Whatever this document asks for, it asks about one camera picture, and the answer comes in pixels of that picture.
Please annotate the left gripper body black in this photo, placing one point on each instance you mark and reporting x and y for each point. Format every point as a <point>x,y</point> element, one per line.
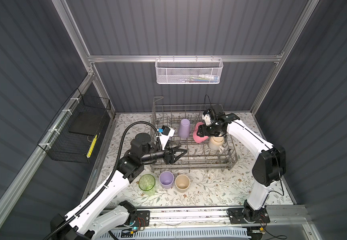
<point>167,157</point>

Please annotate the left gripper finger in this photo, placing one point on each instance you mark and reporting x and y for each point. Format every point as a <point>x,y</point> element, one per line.
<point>179,150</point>
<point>179,156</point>

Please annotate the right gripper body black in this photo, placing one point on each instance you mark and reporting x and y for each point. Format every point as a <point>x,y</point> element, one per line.
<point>209,130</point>

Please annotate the light purple cup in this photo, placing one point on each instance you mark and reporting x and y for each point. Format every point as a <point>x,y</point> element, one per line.
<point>184,129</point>

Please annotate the white cup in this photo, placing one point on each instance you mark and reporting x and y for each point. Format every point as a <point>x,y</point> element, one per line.
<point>216,144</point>

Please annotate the pink cup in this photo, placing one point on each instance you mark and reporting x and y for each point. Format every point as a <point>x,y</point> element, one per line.
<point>197,138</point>

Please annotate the beige cup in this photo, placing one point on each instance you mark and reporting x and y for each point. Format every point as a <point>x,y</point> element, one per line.
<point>182,183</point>

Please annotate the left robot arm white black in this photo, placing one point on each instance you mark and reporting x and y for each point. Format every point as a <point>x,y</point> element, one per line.
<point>85,221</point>

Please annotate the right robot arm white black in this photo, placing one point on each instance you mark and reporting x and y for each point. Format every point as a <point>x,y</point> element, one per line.
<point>270,164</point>

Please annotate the green transparent cup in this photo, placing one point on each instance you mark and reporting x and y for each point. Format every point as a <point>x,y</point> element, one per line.
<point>147,184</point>

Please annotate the floral table mat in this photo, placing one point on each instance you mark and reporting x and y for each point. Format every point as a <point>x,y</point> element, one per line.
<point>208,187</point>

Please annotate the items in white basket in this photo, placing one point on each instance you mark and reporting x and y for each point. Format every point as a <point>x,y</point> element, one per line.
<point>211,79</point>

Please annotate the white ventilated front panel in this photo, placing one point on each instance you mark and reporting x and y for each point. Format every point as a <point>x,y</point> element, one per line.
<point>184,233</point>

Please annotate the yellow brush in basket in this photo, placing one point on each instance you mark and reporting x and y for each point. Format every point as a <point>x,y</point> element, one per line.
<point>92,146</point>

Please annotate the grey wire dish rack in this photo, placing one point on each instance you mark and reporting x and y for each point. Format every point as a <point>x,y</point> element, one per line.
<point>199,155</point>

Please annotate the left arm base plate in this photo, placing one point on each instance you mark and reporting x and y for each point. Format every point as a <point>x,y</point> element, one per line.
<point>139,218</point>

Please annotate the white mesh wall basket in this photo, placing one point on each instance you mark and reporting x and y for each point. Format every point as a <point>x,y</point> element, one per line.
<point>170,71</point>

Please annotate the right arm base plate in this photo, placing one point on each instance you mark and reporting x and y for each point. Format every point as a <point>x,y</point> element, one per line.
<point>248,216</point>

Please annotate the black wire wall basket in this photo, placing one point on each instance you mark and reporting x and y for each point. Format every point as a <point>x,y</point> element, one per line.
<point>85,116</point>

